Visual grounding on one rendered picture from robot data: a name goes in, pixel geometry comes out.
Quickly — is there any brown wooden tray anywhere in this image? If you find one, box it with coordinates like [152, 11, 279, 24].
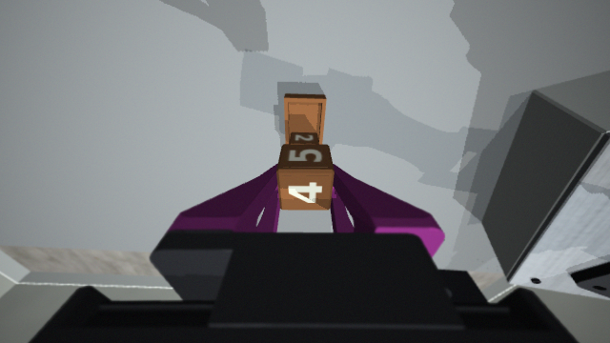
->
[284, 93, 327, 145]

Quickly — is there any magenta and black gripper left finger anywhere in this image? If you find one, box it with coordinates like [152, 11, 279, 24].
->
[167, 164, 280, 232]

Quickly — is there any brown wooden cube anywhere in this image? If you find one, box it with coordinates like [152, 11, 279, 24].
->
[276, 144, 335, 211]
[290, 132, 319, 145]

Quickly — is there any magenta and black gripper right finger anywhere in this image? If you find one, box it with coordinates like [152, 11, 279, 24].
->
[331, 164, 445, 257]

